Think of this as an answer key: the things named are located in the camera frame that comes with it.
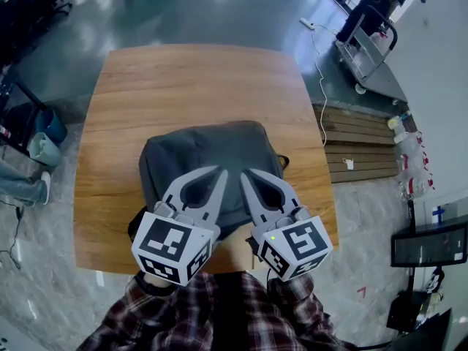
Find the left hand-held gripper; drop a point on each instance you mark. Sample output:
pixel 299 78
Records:
pixel 164 243

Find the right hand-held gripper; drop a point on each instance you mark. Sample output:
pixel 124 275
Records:
pixel 303 243

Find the grey backpack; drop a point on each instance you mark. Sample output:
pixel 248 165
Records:
pixel 219 145

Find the person's right forearm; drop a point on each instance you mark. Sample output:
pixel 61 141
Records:
pixel 300 309

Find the person's left forearm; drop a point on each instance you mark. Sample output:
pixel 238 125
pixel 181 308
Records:
pixel 146 313

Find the white paper tag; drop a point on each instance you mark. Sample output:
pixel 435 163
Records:
pixel 349 164

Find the wooden slatted pallet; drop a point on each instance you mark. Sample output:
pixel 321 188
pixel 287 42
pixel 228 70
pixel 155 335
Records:
pixel 358 141

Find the person's plaid shirt torso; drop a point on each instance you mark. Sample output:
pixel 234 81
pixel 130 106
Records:
pixel 204 316

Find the white bottle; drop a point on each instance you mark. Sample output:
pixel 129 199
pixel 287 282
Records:
pixel 400 137

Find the clear water jug red cap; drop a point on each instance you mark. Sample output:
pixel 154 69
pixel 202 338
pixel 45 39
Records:
pixel 416 188
pixel 411 145
pixel 412 165

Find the yellow bottle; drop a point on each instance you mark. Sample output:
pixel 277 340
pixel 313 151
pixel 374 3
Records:
pixel 394 122

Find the light blue bin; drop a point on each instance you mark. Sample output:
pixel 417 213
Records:
pixel 44 150

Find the black monitor stand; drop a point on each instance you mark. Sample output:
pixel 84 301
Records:
pixel 412 280

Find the black monitor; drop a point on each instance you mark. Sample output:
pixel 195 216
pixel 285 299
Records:
pixel 428 245

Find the grey platform cart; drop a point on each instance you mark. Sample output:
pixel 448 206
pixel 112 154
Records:
pixel 380 75

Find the black computer case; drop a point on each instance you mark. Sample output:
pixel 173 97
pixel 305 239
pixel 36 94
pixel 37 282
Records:
pixel 406 311

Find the black and white figure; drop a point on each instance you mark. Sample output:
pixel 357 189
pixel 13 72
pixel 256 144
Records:
pixel 435 280

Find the white power strip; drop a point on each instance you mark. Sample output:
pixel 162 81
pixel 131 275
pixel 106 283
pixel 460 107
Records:
pixel 307 23

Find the black metal frame table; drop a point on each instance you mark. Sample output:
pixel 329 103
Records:
pixel 18 123

